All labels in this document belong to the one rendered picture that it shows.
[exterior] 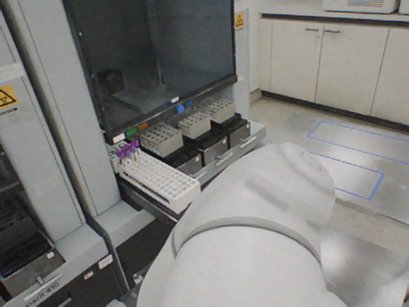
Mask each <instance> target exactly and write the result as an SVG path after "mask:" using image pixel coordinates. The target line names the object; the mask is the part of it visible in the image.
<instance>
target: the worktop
mask: <svg viewBox="0 0 409 307"><path fill-rule="evenodd" d="M321 5H322V0H288V1H284V2H281V3H278V4H274V5H271V6H268V7H264V8H261V9H259V10H258V13H263V14H295V15H307V16H317V17H340V18H361V19H371V20H394V21H405V22H409V15H405V14H401V13H400V12H399V9H397V10H395V11H393V12H391V13H387V14H381V13H380V14H378V13H366V12H354V11H341V10H332V11H326V10H322V9H321Z"/></svg>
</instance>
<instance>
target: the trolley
mask: <svg viewBox="0 0 409 307"><path fill-rule="evenodd" d="M287 142H292V143H294V144H297V145H298V146H300V147H303V148H304V149H305V150H307V151H308V152H309V153H310V154H312V155H313V156H314V157H316V158H317V160H319V161H320V163H322V164H323V165H324V167H325V168H326V169H327V170H328V172H329V173H330V174H331V176H332V177H333V180H334V190H335V192H336V199H335V203H338V204H340V205H343V206H347V207H348V208H350V209H354V210H357V211H359V212H361V213H365V214H366V215H369V216H370V217H375V218H377V219H379V220H383V221H385V222H387V223H391V224H393V225H396V226H400V227H401V228H404V229H408V230H409V136H406V135H403V134H394V133H392V132H388V131H386V130H378V129H374V128H371V127H366V126H361V125H357V124H351V123H348V122H343V121H340V120H334V119H331V118H326V117H321V116H317V115H314V114H306V113H303V112H300V111H297V110H295V111H294V113H293V114H291V115H290V116H289V117H287V118H286V119H285V120H284V121H283V122H281V123H280V124H279V125H278V126H277V127H276V128H275V129H274V130H272V131H271V133H270V134H267V136H266V137H264V138H263V139H262V140H261V141H260V142H258V143H257V144H256V145H255V146H254V147H252V148H251V150H249V151H248V152H247V153H246V154H250V153H251V152H252V151H254V150H258V149H259V148H261V147H264V146H267V145H270V144H274V143H280V144H284V143H287ZM246 154H245V155H246ZM317 233H318V234H319V235H320V254H321V263H322V268H323V273H324V281H325V285H326V287H327V291H329V292H331V293H334V294H335V295H336V296H337V297H338V298H339V299H340V300H341V301H342V302H343V303H344V304H345V305H346V306H347V307H402V305H403V303H406V304H405V306H404V307H409V258H408V257H404V256H402V255H400V254H398V253H394V252H393V251H391V250H389V249H385V248H384V247H382V246H378V245H377V244H374V243H370V242H369V241H367V240H364V239H362V238H360V237H357V236H354V235H353V234H350V233H347V232H345V231H343V230H341V229H337V228H336V227H334V226H330V225H329V224H325V225H324V226H322V227H321V228H320V229H318V230H317Z"/></svg>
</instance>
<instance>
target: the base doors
mask: <svg viewBox="0 0 409 307"><path fill-rule="evenodd" d="M305 28H309V29H313V30H305ZM317 29H319V31H316V30H317ZM325 30H331V31H338V30H340V33H339V34H337V33H329V32H324V31H325ZM389 30H390V31H389ZM292 33H298V34H300V35H295V34H292ZM318 35H319V36H320V37H319V38H317V36H318ZM344 37H349V38H357V39H356V41H354V40H345V39H344ZM316 41H317V47H315V44H316ZM385 47H386V48H385ZM378 79H379V80H378ZM259 90H266V91H269V92H270V91H271V92H272V93H274V94H283V95H285V96H288V97H291V98H298V99H300V100H304V101H309V102H314V103H317V104H322V105H325V106H330V107H335V108H338V109H342V110H349V111H351V112H355V113H358V114H366V115H368V116H370V115H371V117H377V118H381V119H383V120H389V121H392V122H397V123H402V124H404V125H407V126H409V30H406V29H398V28H388V27H378V26H351V25H342V24H324V23H316V22H300V21H282V20H271V19H263V18H261V19H260V44H259Z"/></svg>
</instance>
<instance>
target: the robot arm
mask: <svg viewBox="0 0 409 307"><path fill-rule="evenodd" d="M335 199H336V192H335V190H334V180H333V177H332V176H331V174H330V173H329V172H328V170H327V169H326V168H325V167H324V165H323V164H322V163H320V161H319V160H317V158H316V157H314V156H313V155H312V154H311V153H309V152H308V151H307V150H305V149H304V148H303V147H300V146H298V145H297V144H294V143H292V142H287V143H284V144H280V143H274V144H270V145H267V146H264V147H261V148H259V149H258V150H254V151H252V152H251V153H247V154H246V155H244V156H243V157H241V158H240V159H238V160H236V161H234V162H233V163H231V165H230V166H229V167H227V168H226V169H225V170H224V171H223V172H221V173H220V174H219V175H218V176H217V177H216V178H215V179H214V180H213V181H212V182H211V183H210V184H209V185H208V186H207V187H206V188H205V189H204V190H203V191H202V192H201V193H200V194H199V195H198V197H196V199H195V200H194V201H193V202H192V203H191V205H190V206H189V207H188V209H187V211H186V212H185V214H184V216H182V217H181V219H180V220H179V222H178V223H177V224H176V225H175V227H174V229H173V230H172V232H171V234H170V235H169V237H168V240H167V242H166V243H165V246H163V248H162V250H161V252H160V253H159V254H158V256H157V258H155V259H154V260H153V261H152V262H150V263H149V265H147V266H146V267H145V268H144V269H142V271H140V272H138V273H135V274H134V275H133V279H134V281H135V283H136V285H135V287H134V289H131V290H130V291H128V292H127V293H126V294H125V295H123V296H122V298H119V301H118V300H113V301H112V302H110V303H109V304H108V305H107V306H106V307H347V306H346V305H345V304H344V303H343V302H342V301H341V300H340V299H339V298H338V297H337V296H336V295H335V294H334V293H331V292H329V291H327V287H326V285H325V281H324V273H323V268H322V263H321V254H320V235H319V234H318V233H317V230H318V229H320V228H321V227H322V226H324V225H325V224H327V223H328V222H329V220H330V216H331V215H332V210H333V209H334V203H335Z"/></svg>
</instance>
